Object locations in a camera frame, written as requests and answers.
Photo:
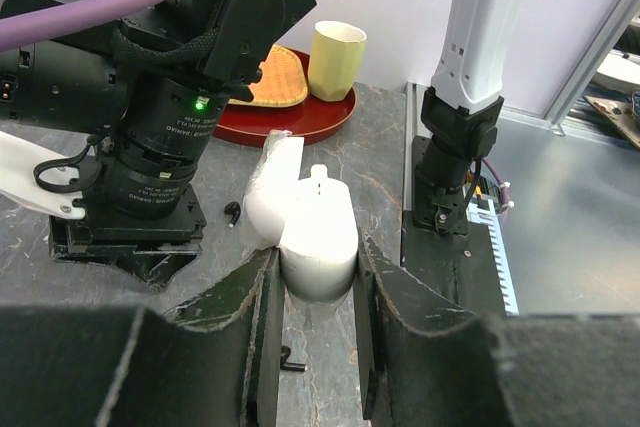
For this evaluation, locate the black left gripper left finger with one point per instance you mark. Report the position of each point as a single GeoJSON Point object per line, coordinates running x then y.
{"type": "Point", "coordinates": [212, 361]}

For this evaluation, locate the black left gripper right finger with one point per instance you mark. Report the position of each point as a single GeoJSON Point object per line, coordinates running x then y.
{"type": "Point", "coordinates": [425, 361]}

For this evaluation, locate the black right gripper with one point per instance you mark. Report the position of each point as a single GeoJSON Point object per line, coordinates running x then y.
{"type": "Point", "coordinates": [153, 251]}

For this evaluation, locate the white earbud charging case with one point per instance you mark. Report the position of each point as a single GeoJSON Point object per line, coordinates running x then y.
{"type": "Point", "coordinates": [317, 237]}

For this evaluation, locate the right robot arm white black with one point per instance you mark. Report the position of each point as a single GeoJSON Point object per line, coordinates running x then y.
{"type": "Point", "coordinates": [146, 82]}

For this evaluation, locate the black earbud right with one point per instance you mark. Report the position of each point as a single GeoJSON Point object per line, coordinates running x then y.
{"type": "Point", "coordinates": [233, 211]}

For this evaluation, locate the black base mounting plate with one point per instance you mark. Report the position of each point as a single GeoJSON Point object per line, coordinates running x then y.
{"type": "Point", "coordinates": [441, 247]}

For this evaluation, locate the red lacquer round tray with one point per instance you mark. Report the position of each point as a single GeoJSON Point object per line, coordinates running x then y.
{"type": "Point", "coordinates": [314, 119]}

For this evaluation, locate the woven bamboo tray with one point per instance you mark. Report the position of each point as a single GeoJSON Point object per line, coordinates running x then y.
{"type": "Point", "coordinates": [283, 83]}

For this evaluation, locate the pale yellow cup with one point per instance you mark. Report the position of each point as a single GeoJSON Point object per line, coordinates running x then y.
{"type": "Point", "coordinates": [335, 58]}

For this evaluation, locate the slotted cable duct rail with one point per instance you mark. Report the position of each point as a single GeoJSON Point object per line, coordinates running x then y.
{"type": "Point", "coordinates": [482, 210]}

